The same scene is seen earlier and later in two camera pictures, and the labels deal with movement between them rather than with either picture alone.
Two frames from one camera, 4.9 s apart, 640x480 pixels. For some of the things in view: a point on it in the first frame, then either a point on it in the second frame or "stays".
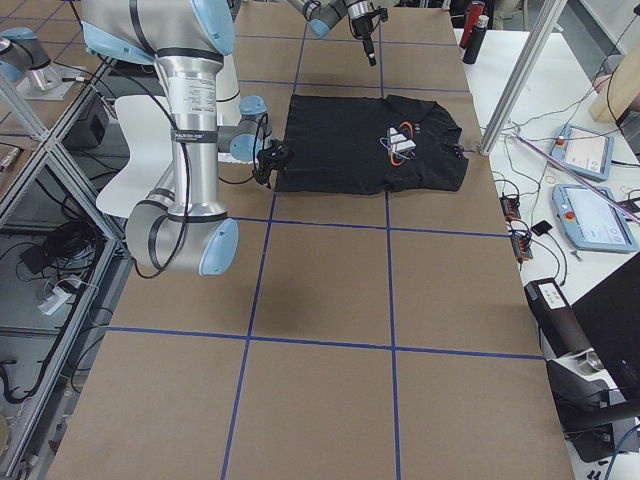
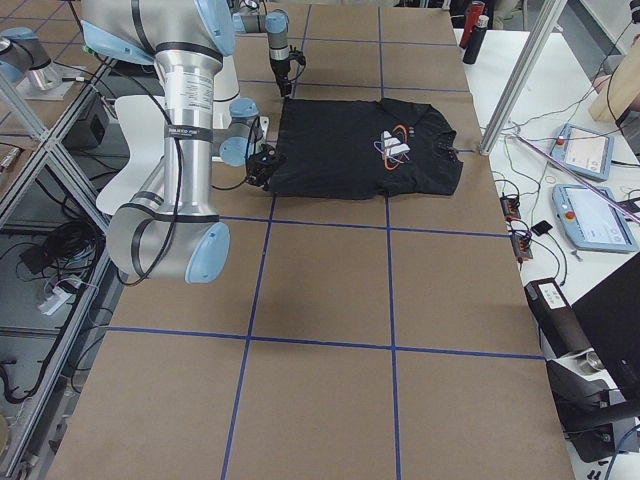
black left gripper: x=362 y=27 → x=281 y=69
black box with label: x=556 y=318 stays
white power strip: x=57 y=299 stays
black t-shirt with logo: x=352 y=144 stays
